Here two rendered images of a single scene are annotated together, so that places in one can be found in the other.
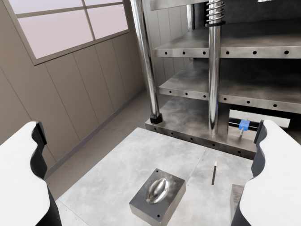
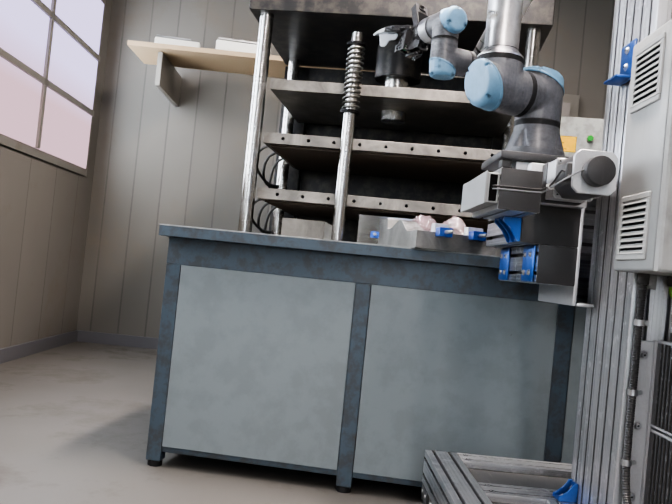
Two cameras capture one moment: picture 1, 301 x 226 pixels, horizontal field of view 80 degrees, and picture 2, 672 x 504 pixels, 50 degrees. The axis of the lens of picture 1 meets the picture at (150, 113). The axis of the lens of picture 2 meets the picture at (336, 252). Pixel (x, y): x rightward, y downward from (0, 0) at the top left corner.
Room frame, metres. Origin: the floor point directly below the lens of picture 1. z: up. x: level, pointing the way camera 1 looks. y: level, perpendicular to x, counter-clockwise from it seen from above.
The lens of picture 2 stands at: (-1.77, 1.35, 0.71)
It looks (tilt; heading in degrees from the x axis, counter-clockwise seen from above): 1 degrees up; 327
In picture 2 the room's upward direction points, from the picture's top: 6 degrees clockwise
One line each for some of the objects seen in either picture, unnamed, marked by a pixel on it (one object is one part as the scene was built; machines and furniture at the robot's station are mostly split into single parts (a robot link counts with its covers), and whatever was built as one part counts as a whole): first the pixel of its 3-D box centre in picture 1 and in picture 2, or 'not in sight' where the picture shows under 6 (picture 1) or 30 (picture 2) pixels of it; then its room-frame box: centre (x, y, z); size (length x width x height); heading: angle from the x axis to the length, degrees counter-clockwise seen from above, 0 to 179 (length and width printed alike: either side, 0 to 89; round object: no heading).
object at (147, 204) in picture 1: (158, 196); (307, 231); (0.48, 0.03, 0.83); 0.20 x 0.15 x 0.07; 140
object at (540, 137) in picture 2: not in sight; (535, 141); (-0.47, -0.07, 1.09); 0.15 x 0.15 x 0.10
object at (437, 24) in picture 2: not in sight; (446, 24); (-0.19, 0.04, 1.43); 0.11 x 0.08 x 0.09; 174
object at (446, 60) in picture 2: not in sight; (448, 59); (-0.19, 0.02, 1.33); 0.11 x 0.08 x 0.11; 84
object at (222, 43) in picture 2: not in sight; (243, 54); (2.68, -0.63, 2.08); 0.39 x 0.37 x 0.10; 58
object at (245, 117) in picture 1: (262, 106); (390, 239); (0.94, -0.70, 0.87); 0.50 x 0.27 x 0.17; 140
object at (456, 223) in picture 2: not in sight; (436, 224); (0.13, -0.28, 0.90); 0.26 x 0.18 x 0.08; 157
